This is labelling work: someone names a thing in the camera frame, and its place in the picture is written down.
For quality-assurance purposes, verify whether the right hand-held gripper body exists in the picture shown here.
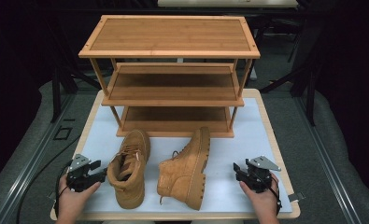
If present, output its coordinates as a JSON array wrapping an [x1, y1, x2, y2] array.
[[243, 155, 282, 194]]

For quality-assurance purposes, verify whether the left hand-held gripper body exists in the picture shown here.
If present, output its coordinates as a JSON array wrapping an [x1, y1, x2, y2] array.
[[65, 153, 96, 193]]

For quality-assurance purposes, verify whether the tan suede boot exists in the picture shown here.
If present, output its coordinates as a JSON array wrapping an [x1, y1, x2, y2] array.
[[156, 125, 211, 211], [106, 128, 151, 210]]

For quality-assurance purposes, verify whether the three-tier wooden shoe rack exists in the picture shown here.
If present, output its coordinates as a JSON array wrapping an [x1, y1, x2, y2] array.
[[78, 14, 262, 139]]

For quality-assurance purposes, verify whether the person's right hand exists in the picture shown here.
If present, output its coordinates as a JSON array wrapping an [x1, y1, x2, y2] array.
[[238, 172, 281, 219]]

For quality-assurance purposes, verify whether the person's left hand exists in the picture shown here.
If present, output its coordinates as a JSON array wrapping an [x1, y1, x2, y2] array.
[[56, 174, 103, 219]]

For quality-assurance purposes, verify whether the black metal stand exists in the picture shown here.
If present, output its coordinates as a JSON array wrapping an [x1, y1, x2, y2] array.
[[45, 18, 102, 123], [260, 18, 318, 127]]

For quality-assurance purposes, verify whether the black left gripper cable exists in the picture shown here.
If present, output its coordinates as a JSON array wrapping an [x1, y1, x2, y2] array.
[[15, 134, 82, 224]]

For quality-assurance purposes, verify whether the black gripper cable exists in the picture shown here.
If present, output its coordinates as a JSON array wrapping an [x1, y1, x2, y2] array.
[[254, 169, 283, 217], [15, 134, 82, 224]]

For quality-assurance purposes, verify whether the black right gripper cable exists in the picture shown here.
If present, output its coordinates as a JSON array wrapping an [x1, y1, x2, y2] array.
[[254, 169, 283, 217]]

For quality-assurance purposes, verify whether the grey metal floor rail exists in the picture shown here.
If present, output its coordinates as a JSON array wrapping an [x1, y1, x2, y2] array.
[[293, 92, 362, 224], [0, 92, 78, 224]]

